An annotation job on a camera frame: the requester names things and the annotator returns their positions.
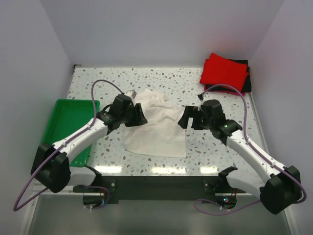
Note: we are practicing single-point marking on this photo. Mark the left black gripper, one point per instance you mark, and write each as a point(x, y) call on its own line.
point(139, 118)

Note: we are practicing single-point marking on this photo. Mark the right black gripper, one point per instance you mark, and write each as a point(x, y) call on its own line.
point(189, 112)

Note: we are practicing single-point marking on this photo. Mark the white t shirt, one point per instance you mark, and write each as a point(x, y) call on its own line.
point(161, 136)

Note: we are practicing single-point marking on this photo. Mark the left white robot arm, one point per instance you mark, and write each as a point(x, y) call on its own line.
point(52, 167)

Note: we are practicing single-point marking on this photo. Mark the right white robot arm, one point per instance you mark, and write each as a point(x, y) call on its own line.
point(281, 185)

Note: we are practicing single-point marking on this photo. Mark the red folded t shirt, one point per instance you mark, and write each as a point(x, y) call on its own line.
point(220, 70)

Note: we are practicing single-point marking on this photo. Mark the black folded t shirt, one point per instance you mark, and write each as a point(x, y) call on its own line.
point(247, 87)

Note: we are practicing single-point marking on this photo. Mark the green plastic tray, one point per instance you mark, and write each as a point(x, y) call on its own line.
point(67, 117)

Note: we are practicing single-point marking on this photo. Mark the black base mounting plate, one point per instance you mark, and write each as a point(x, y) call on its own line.
point(160, 188)

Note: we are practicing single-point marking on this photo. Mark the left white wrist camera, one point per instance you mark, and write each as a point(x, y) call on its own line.
point(131, 94)

